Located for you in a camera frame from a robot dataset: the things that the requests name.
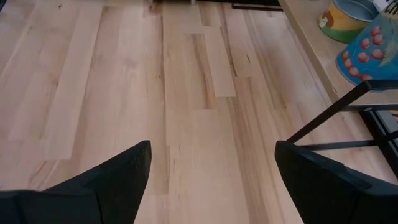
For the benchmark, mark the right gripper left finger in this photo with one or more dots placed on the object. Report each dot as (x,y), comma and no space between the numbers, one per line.
(93,202)

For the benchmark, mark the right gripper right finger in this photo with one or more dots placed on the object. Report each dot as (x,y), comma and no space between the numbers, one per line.
(326,199)

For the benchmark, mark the tall blue cherries can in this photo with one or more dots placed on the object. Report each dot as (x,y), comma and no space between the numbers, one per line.
(373,49)

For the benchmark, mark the short yellow green can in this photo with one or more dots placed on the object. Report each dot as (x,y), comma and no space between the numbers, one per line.
(342,28)

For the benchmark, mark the wooden shelf with black legs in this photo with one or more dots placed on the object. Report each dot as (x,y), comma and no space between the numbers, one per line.
(311,37)

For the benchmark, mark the black metal table frame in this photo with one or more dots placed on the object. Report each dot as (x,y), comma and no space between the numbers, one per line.
(371,124)

